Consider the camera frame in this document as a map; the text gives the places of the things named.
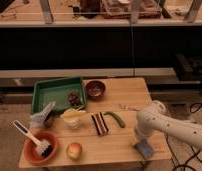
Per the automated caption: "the blue-grey sponge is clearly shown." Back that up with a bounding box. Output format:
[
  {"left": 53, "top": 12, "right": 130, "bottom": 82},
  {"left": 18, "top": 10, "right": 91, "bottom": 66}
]
[{"left": 134, "top": 139, "right": 154, "bottom": 160}]

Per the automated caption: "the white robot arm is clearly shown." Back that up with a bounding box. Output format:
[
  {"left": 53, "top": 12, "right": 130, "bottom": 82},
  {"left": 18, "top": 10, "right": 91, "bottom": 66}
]
[{"left": 134, "top": 100, "right": 202, "bottom": 150}]

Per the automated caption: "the dark maroon bowl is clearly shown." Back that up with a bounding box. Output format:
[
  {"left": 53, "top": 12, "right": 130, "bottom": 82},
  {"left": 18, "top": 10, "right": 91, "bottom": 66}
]
[{"left": 85, "top": 80, "right": 106, "bottom": 100}]

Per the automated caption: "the dark grapes bunch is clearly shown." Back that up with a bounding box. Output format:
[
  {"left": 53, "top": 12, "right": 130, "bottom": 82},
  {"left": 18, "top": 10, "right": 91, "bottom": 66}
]
[{"left": 68, "top": 92, "right": 82, "bottom": 106}]

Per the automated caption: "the green plastic tray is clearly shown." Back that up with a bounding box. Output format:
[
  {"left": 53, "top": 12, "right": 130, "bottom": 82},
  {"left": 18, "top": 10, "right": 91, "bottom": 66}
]
[{"left": 31, "top": 77, "right": 87, "bottom": 114}]

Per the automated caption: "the striped folded cloth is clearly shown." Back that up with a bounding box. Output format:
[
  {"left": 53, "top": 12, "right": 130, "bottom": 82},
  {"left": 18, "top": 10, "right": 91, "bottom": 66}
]
[{"left": 91, "top": 113, "right": 109, "bottom": 136}]

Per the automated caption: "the green cucumber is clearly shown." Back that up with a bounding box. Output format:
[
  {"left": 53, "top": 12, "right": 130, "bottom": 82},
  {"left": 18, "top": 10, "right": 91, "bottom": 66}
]
[{"left": 104, "top": 111, "right": 126, "bottom": 128}]

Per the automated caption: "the wooden table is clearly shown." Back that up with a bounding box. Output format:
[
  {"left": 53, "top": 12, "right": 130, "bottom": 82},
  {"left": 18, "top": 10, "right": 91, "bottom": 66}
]
[{"left": 18, "top": 77, "right": 172, "bottom": 169}]

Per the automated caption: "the red-yellow apple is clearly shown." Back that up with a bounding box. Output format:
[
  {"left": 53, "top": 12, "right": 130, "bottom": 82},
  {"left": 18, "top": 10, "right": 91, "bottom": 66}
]
[{"left": 66, "top": 142, "right": 82, "bottom": 160}]

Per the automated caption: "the white dish brush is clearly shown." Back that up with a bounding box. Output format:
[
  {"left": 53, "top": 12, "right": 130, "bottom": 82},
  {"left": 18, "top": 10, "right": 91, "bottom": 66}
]
[{"left": 13, "top": 120, "right": 52, "bottom": 158}]

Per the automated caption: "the orange bowl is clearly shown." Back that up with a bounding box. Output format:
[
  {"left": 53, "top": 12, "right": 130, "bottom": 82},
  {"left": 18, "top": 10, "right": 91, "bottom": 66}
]
[{"left": 23, "top": 131, "right": 59, "bottom": 165}]

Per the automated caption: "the black floor cable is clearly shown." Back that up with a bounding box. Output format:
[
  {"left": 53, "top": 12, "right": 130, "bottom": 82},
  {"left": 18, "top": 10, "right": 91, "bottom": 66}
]
[{"left": 165, "top": 79, "right": 202, "bottom": 171}]

